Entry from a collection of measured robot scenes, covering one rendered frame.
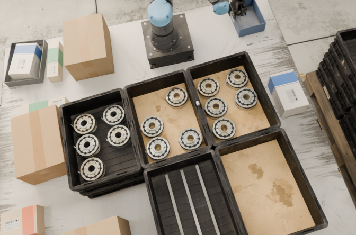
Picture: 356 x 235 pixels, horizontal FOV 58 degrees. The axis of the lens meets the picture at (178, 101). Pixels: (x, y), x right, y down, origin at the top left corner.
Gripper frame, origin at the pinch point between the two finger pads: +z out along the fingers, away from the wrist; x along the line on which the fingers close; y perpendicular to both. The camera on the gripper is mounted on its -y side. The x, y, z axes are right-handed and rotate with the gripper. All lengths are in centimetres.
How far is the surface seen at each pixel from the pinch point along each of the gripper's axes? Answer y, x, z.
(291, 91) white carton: 54, 10, -4
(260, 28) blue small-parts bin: 10.0, 12.0, 2.3
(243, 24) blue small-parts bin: 2.1, 5.5, 4.9
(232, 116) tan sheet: 60, -22, -8
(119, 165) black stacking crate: 68, -76, -7
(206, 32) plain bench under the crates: 0.9, -16.5, 5.4
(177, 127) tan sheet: 58, -47, -8
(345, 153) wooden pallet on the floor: 77, 52, 61
